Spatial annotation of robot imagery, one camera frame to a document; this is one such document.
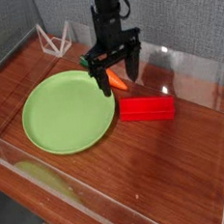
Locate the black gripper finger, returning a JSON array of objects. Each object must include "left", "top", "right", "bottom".
[
  {"left": 89, "top": 65, "right": 111, "bottom": 97},
  {"left": 126, "top": 45, "right": 140, "bottom": 82}
]

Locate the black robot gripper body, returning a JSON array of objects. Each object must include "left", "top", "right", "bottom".
[{"left": 85, "top": 6, "right": 141, "bottom": 67}]

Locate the orange toy carrot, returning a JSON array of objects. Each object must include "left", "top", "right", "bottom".
[{"left": 79, "top": 56, "right": 128, "bottom": 91}]

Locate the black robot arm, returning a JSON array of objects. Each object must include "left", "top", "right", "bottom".
[{"left": 84, "top": 0, "right": 141, "bottom": 97}]

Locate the red plastic block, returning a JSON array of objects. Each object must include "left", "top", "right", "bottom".
[{"left": 119, "top": 96, "right": 175, "bottom": 122}]

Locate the green round plate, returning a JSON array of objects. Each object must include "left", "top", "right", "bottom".
[{"left": 22, "top": 70, "right": 115, "bottom": 154}]

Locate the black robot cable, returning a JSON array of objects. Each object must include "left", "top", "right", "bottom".
[{"left": 118, "top": 0, "right": 132, "bottom": 21}]

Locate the clear acrylic enclosure wall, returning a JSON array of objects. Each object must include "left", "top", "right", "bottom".
[{"left": 0, "top": 5, "right": 224, "bottom": 224}]

